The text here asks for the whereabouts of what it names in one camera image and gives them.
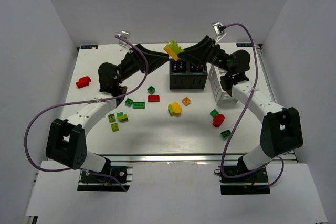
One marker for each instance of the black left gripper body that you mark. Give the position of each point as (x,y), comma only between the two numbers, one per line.
(135,59)

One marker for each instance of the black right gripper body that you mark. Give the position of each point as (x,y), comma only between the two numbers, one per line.
(211,52)

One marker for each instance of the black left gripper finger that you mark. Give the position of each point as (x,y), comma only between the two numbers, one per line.
(144,49)
(155,60)

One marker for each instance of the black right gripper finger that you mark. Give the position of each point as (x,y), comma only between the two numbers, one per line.
(196,56)
(198,45)

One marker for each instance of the orange long lego brick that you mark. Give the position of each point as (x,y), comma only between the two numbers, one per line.
(171,53)

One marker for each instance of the lime long lego brick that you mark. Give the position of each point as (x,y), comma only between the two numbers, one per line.
(175,47)

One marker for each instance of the orange rounded lego brick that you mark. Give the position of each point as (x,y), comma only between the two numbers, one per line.
(177,109)

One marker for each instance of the lime rounded lego brick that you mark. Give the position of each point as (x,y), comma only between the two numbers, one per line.
(171,110)

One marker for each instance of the lime curved lego base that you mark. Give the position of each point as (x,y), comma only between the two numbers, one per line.
(123,118)

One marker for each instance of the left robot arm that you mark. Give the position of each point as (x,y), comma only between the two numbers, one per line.
(67,138)

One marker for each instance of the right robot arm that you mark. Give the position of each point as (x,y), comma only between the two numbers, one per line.
(281,128)

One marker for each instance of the black two-slot container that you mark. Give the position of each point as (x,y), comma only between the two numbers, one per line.
(184,75)

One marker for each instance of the blue table label right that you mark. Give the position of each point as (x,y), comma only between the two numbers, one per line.
(242,44)

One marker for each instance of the blue table label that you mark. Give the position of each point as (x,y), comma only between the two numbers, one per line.
(88,47)
(242,44)

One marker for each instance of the dark green small square lego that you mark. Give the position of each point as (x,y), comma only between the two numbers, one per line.
(151,90)

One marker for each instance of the red rounded lego brick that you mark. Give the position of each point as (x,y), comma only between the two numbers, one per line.
(153,98)

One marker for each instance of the dark green hollow square lego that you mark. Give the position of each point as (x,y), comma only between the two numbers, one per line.
(129,102)

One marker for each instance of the dark green long lego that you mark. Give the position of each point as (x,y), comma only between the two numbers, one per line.
(138,105)

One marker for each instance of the white two-slot container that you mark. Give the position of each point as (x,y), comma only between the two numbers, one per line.
(222,98)

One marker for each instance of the orange small square lego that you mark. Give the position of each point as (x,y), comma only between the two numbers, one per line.
(186,101)

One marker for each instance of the blue table label left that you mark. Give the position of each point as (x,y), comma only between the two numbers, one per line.
(88,47)

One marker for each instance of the red arch lego brick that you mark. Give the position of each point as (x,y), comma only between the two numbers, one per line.
(83,82)

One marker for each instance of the lime hollow square lego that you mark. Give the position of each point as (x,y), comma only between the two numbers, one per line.
(111,118)

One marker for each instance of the red round lego right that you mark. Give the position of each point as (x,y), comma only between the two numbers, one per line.
(218,120)

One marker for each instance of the lime studded square lego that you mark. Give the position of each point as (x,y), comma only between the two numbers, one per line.
(114,127)

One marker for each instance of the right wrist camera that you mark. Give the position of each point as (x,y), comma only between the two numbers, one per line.
(219,31)

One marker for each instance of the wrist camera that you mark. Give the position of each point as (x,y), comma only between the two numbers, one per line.
(219,31)
(124,35)

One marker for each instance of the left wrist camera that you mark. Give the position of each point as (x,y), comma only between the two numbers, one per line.
(124,35)

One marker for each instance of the aluminium table front rail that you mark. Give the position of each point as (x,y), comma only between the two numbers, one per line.
(184,157)

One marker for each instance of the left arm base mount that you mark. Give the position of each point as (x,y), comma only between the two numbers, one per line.
(117,179)

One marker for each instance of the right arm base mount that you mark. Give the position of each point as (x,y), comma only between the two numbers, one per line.
(254,184)

